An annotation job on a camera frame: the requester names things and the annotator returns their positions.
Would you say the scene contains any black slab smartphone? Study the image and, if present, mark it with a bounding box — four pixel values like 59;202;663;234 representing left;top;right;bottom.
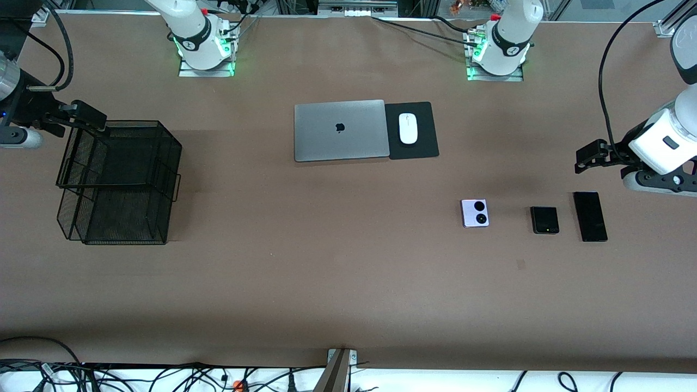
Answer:
573;191;608;242

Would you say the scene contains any black flip phone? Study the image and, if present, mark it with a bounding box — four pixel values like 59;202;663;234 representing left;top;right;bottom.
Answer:
530;206;560;235

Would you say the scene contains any lavender flip phone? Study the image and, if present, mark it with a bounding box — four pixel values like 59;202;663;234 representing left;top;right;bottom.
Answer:
461;199;490;228

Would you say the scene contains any black mesh two-tier tray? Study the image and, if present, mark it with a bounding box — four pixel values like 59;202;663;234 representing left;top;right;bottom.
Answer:
56;120;182;246

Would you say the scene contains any black mouse pad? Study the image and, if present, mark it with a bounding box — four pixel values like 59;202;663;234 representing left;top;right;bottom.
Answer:
385;101;440;161

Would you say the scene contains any white computer mouse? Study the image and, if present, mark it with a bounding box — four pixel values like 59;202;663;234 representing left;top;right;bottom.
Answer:
399;113;419;145

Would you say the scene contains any silver closed laptop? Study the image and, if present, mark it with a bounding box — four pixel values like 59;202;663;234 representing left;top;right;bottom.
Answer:
294;99;390;163

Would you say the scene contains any grey power strip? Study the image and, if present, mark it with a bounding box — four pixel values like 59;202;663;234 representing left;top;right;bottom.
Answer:
319;0;398;17

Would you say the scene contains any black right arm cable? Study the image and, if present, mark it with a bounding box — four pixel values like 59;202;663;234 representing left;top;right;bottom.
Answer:
22;0;75;92

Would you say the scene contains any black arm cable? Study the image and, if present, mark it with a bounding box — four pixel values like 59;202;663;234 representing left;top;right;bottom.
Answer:
22;0;75;92
598;0;673;161

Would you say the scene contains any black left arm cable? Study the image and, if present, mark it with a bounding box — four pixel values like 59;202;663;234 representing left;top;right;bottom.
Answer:
598;0;673;161

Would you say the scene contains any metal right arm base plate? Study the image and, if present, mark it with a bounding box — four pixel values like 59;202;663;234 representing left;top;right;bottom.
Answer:
179;54;236;78

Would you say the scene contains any long aluminium frame profile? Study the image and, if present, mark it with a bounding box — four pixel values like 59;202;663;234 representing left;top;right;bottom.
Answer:
653;0;697;38

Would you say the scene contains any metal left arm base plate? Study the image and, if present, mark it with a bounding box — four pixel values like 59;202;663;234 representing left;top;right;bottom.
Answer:
467;57;524;82

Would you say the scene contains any short black table cable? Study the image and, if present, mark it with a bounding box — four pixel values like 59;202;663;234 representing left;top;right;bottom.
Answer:
433;15;477;34

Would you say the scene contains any black looping floor cable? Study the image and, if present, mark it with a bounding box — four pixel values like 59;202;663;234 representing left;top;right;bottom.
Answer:
0;336;83;371

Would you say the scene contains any long black table cable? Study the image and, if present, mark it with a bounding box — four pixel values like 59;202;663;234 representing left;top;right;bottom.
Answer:
372;15;480;48

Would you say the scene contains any grey aluminium frame post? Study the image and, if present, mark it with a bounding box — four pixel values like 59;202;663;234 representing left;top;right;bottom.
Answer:
315;348;358;392

